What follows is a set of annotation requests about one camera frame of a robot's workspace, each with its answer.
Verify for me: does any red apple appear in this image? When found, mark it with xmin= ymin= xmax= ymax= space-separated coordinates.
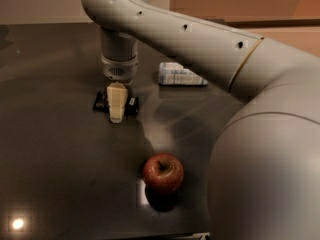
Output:
xmin=143 ymin=153 xmax=184 ymax=195

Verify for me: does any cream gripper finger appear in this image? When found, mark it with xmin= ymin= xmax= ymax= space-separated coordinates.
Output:
xmin=107 ymin=82 xmax=128 ymax=124

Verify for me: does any clear plastic water bottle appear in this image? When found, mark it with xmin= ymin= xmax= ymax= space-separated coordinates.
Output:
xmin=158 ymin=62 xmax=208 ymax=86

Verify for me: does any black rxbar chocolate wrapper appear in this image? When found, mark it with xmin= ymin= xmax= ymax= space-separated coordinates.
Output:
xmin=93 ymin=91 xmax=139 ymax=116

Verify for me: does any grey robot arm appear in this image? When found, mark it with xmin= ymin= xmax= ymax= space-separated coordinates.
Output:
xmin=81 ymin=0 xmax=320 ymax=240

